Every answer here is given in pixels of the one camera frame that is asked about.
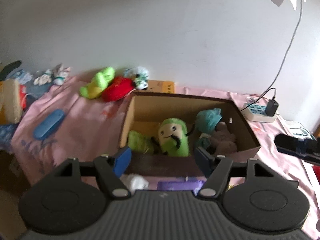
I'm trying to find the white fluffy towel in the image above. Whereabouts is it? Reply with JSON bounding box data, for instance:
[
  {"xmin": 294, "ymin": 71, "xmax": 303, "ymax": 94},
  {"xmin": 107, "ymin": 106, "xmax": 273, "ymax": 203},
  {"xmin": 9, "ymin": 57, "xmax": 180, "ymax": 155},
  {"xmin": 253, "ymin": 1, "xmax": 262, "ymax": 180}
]
[{"xmin": 120, "ymin": 174, "xmax": 149, "ymax": 193}]

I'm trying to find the purple plastic package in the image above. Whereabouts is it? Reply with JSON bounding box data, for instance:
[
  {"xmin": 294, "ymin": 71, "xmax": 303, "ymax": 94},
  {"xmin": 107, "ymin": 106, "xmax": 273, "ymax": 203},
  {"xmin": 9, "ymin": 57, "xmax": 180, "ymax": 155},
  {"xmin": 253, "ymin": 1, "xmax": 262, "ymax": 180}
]
[{"xmin": 157, "ymin": 178, "xmax": 206, "ymax": 195}]

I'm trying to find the green cloth in box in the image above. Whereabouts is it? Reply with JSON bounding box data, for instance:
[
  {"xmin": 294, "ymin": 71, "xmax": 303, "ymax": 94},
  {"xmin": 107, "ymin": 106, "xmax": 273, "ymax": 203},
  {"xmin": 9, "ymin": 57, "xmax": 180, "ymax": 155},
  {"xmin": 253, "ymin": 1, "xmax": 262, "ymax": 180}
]
[{"xmin": 127, "ymin": 131, "xmax": 154, "ymax": 154}]

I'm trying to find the beige plush bear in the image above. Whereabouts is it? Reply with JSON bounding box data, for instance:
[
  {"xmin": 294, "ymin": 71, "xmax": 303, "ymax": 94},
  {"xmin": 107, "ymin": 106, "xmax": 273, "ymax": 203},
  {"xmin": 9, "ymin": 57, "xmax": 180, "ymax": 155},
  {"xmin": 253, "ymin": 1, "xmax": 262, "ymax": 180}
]
[{"xmin": 209, "ymin": 122, "xmax": 238, "ymax": 155}]

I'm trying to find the teal fluffy plush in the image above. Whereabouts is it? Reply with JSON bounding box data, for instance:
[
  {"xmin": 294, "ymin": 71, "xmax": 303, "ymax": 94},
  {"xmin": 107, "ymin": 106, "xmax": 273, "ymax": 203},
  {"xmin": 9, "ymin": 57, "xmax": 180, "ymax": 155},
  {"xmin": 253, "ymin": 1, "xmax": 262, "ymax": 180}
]
[{"xmin": 195, "ymin": 108, "xmax": 222, "ymax": 134}]

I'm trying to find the green smiling plush toy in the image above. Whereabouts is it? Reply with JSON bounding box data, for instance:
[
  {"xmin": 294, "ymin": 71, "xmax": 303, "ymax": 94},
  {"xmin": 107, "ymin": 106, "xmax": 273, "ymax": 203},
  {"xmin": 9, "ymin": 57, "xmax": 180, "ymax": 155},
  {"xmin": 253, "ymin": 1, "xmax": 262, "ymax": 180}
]
[{"xmin": 151, "ymin": 118, "xmax": 195, "ymax": 157}]

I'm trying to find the black power adapter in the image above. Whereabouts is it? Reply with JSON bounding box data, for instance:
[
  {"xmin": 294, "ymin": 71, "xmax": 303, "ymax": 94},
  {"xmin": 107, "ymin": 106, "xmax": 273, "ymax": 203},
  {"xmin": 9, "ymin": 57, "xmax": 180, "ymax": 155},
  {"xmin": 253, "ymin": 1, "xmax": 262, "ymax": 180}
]
[{"xmin": 265, "ymin": 99, "xmax": 279, "ymax": 116}]

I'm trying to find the brown cardboard box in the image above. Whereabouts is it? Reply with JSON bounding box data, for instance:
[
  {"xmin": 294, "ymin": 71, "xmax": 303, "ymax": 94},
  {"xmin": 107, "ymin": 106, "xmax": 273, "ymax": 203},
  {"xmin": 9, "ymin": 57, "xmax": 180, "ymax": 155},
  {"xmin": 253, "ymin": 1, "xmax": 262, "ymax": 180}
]
[{"xmin": 119, "ymin": 92, "xmax": 261, "ymax": 177}]

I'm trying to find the white power strip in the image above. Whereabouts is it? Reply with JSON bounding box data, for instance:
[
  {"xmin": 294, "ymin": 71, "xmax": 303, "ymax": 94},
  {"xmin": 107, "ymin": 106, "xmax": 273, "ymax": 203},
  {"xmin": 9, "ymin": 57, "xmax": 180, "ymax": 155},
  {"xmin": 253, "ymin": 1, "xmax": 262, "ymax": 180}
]
[{"xmin": 241, "ymin": 103, "xmax": 277, "ymax": 123}]

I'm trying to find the pink bed sheet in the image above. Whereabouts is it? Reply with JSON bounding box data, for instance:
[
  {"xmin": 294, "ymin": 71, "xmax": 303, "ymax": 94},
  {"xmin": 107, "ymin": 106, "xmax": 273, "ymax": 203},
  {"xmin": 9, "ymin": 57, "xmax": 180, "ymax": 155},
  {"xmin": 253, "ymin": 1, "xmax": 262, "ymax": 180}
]
[{"xmin": 11, "ymin": 77, "xmax": 319, "ymax": 239}]

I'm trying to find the red plush toy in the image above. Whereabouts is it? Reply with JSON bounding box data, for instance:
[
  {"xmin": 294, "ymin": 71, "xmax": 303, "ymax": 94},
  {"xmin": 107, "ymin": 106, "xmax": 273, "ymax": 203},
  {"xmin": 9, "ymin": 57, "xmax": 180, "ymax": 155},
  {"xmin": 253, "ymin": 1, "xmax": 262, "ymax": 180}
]
[{"xmin": 101, "ymin": 76, "xmax": 135, "ymax": 102}]

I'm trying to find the green yellow plush toy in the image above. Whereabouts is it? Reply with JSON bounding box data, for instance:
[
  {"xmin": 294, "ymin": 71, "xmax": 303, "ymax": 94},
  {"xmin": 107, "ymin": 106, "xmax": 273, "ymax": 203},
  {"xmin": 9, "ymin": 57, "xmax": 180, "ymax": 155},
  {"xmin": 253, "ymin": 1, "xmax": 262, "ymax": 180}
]
[{"xmin": 79, "ymin": 67, "xmax": 116, "ymax": 99}]

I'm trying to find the blue glasses case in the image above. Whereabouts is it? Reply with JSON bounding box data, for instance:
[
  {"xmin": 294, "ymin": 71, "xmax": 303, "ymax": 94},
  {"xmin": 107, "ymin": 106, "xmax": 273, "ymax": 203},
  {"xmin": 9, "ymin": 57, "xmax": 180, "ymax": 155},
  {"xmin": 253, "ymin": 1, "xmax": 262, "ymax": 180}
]
[{"xmin": 33, "ymin": 109, "xmax": 66, "ymax": 140}]

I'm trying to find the white panda plush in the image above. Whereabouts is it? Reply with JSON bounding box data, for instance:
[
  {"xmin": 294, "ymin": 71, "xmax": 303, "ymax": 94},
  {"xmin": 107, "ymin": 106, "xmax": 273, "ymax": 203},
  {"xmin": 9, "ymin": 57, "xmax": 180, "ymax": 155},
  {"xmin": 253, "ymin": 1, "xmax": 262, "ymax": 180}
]
[{"xmin": 123, "ymin": 66, "xmax": 149, "ymax": 90}]

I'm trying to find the yellow book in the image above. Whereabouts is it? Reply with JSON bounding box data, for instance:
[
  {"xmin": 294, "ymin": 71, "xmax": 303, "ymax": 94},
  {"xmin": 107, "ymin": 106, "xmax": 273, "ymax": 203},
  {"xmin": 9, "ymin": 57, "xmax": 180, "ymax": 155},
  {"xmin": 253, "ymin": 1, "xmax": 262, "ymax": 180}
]
[{"xmin": 146, "ymin": 80, "xmax": 175, "ymax": 94}]

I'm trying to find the white knotted cloth toy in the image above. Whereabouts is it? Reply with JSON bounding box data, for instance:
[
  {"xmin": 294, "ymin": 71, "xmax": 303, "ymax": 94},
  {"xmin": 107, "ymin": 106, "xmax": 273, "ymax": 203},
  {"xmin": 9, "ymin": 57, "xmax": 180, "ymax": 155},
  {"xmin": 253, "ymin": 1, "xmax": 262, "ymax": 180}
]
[{"xmin": 34, "ymin": 64, "xmax": 71, "ymax": 86}]

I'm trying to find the tan paper bag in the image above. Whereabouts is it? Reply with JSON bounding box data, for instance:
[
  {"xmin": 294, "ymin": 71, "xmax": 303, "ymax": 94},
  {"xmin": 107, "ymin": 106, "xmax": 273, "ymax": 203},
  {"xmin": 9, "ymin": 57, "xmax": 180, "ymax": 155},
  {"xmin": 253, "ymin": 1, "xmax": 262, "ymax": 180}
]
[{"xmin": 0, "ymin": 79, "xmax": 22, "ymax": 125}]

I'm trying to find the grey power cable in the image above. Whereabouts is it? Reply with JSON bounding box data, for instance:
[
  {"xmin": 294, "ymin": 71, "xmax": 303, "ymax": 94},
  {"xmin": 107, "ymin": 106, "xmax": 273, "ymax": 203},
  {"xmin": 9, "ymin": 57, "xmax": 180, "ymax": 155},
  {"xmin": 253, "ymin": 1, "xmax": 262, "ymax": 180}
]
[{"xmin": 240, "ymin": 0, "xmax": 304, "ymax": 112}]

